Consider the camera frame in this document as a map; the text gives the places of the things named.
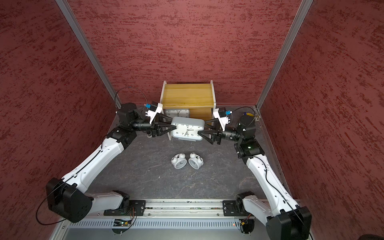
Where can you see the white twin-bell alarm clock right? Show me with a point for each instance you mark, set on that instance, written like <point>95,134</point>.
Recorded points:
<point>195,161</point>

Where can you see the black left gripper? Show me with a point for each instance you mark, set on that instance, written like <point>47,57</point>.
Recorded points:
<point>156,128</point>

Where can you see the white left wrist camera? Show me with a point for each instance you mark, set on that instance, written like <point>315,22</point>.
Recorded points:
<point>152,110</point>

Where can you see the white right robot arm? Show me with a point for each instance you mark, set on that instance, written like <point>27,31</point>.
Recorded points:
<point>270,180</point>

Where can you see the grey rectangular alarm clock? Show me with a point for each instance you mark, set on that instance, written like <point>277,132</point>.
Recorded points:
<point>185,113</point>
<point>187,129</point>

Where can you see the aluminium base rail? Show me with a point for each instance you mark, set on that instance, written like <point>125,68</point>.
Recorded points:
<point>169,214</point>

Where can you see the white twin-bell alarm clock left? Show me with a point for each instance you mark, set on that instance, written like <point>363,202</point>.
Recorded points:
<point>179,161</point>

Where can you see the left aluminium corner post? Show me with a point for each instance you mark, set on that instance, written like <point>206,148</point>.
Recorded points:
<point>79,33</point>

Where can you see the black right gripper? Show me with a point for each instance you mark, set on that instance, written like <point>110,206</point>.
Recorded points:
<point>218,128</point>

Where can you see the aluminium corner post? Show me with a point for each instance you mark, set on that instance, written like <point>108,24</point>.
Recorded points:
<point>289,40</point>
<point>79,33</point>

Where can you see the white wooden two-tier shelf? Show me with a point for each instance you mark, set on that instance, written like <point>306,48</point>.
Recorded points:
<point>200,99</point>

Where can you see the yellow pen bucket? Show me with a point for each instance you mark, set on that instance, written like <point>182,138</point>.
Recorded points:
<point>249,114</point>

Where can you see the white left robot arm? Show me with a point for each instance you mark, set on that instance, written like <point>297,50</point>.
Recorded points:
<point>67,196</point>

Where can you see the white twin-bell alarm clock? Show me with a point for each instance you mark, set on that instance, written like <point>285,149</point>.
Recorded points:
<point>179,161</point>
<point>195,161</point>

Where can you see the right aluminium corner post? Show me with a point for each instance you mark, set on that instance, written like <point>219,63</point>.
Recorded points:
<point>289,40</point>

